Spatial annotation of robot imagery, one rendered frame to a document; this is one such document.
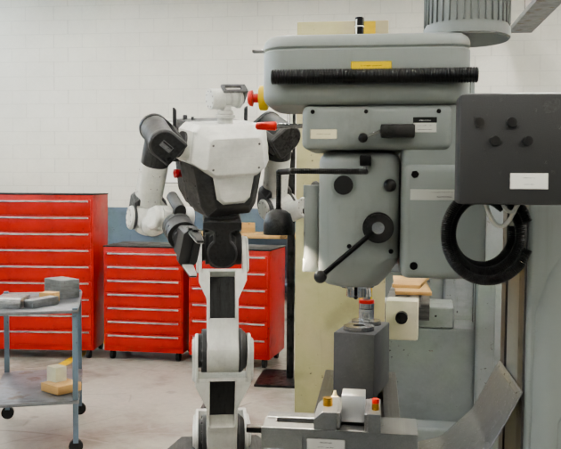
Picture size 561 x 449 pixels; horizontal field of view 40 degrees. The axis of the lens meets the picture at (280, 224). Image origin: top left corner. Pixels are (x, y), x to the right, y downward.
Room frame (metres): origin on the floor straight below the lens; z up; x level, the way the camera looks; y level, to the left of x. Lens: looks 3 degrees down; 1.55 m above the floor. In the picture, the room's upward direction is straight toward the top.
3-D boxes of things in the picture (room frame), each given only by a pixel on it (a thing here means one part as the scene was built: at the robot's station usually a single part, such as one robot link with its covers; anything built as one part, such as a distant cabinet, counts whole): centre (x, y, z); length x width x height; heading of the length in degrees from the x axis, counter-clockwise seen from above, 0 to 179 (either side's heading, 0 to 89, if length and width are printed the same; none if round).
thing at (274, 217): (1.84, 0.00, 1.46); 0.07 x 0.07 x 0.06
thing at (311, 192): (1.88, -0.08, 1.45); 0.04 x 0.04 x 0.21; 83
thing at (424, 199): (1.84, -0.38, 1.47); 0.24 x 0.19 x 0.26; 173
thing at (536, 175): (1.49, -0.44, 1.62); 0.20 x 0.09 x 0.21; 83
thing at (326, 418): (1.73, -0.11, 1.03); 0.12 x 0.06 x 0.04; 172
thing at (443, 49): (1.86, -0.20, 1.81); 0.47 x 0.26 x 0.16; 83
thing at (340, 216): (1.86, -0.19, 1.47); 0.21 x 0.19 x 0.32; 173
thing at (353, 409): (1.73, -0.17, 1.05); 0.06 x 0.05 x 0.06; 172
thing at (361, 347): (2.28, -0.25, 1.04); 0.22 x 0.12 x 0.20; 161
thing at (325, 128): (1.86, -0.23, 1.68); 0.34 x 0.24 x 0.10; 83
